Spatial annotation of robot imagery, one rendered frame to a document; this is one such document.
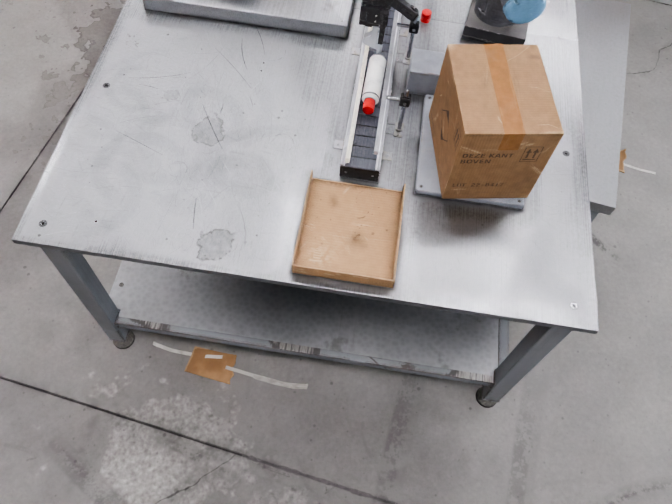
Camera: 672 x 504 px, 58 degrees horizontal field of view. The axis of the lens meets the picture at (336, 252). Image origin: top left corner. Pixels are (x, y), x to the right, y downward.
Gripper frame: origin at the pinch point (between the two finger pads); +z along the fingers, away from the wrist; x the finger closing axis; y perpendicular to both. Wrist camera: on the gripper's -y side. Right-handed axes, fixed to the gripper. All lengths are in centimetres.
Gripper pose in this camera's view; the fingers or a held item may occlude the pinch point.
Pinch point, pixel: (379, 52)
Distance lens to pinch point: 190.8
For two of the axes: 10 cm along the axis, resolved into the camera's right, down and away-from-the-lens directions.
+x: -1.2, 6.4, -7.6
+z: -1.0, 7.5, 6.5
